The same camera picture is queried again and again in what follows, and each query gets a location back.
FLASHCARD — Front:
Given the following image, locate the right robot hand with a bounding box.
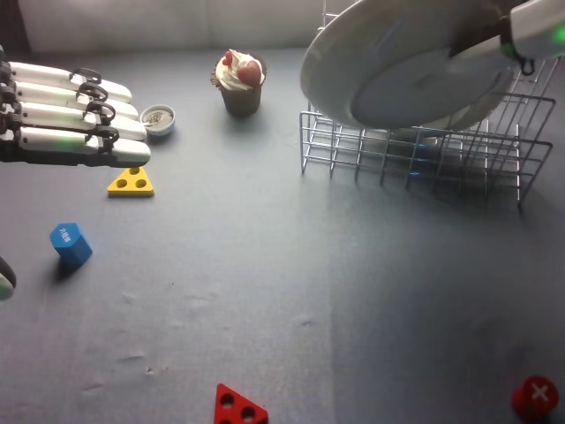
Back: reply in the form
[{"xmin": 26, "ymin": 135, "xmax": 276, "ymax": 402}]
[{"xmin": 448, "ymin": 0, "xmax": 565, "ymax": 75}]

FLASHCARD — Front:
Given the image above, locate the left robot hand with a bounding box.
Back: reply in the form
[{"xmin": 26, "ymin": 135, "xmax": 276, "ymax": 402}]
[{"xmin": 0, "ymin": 46, "xmax": 152, "ymax": 302}]

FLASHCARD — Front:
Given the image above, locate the white plate with ginkgo print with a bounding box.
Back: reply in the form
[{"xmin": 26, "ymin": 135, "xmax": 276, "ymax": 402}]
[{"xmin": 299, "ymin": 0, "xmax": 516, "ymax": 133}]

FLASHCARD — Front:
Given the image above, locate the yellow triangle block with holes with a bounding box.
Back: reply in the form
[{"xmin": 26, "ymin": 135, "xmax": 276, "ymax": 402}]
[{"xmin": 107, "ymin": 166, "xmax": 155, "ymax": 199}]

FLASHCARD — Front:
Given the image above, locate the small ceramic sauce cup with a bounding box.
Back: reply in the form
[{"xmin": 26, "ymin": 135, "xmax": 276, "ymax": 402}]
[{"xmin": 139, "ymin": 103, "xmax": 177, "ymax": 137}]

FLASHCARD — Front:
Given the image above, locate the white backdrop panel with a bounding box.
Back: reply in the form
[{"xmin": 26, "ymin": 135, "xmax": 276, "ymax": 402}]
[{"xmin": 17, "ymin": 0, "xmax": 328, "ymax": 52}]

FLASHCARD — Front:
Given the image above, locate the blue hexagonal prism block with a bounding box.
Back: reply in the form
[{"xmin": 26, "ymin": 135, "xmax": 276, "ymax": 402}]
[{"xmin": 49, "ymin": 222, "xmax": 94, "ymax": 269}]

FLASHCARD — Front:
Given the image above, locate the chocolate cupcake with cream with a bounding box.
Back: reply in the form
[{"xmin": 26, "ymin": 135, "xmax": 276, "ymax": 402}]
[{"xmin": 210, "ymin": 48, "xmax": 268, "ymax": 118}]

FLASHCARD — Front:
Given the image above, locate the red triangle block with holes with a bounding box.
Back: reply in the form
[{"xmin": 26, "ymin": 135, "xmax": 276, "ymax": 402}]
[{"xmin": 214, "ymin": 382, "xmax": 269, "ymax": 424}]

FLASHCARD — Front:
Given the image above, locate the red cylinder with white cross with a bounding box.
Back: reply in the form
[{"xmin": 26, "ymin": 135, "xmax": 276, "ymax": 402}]
[{"xmin": 510, "ymin": 375, "xmax": 561, "ymax": 419}]

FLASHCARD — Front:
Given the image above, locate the silver wire dish rack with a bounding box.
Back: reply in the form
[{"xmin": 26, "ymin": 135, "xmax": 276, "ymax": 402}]
[{"xmin": 299, "ymin": 0, "xmax": 556, "ymax": 208}]

